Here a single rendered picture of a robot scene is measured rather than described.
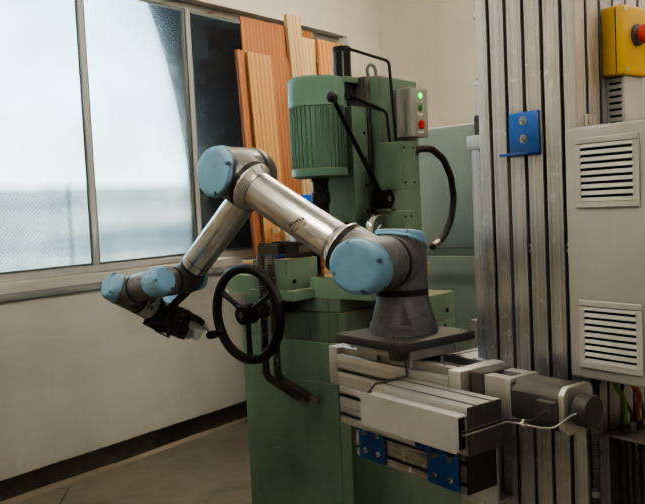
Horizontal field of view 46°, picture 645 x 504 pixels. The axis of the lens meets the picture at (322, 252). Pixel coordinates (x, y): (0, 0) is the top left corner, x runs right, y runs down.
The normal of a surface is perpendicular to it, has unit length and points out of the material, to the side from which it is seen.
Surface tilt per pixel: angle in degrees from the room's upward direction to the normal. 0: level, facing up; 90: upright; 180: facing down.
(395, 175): 90
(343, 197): 90
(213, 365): 90
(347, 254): 94
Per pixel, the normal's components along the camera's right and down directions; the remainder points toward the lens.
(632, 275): -0.80, 0.07
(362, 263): -0.44, 0.15
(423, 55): -0.62, 0.07
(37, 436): 0.78, 0.00
